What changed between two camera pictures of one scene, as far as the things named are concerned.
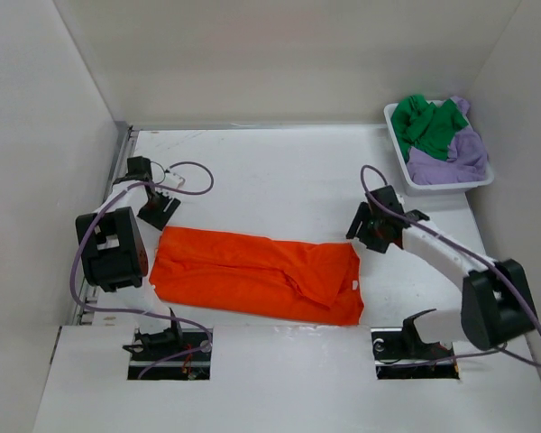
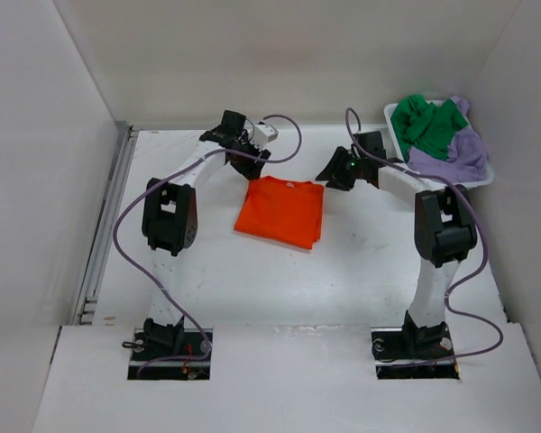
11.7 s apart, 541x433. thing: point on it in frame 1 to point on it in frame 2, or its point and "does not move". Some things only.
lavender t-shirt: x=467 y=159 does not move
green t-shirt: x=426 y=127 does not move
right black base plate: x=391 y=363 does not move
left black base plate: x=193 y=363 does not move
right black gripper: x=363 y=215 to x=334 y=170
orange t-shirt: x=257 y=277 to x=285 y=211
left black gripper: x=159 y=218 to x=251 y=170
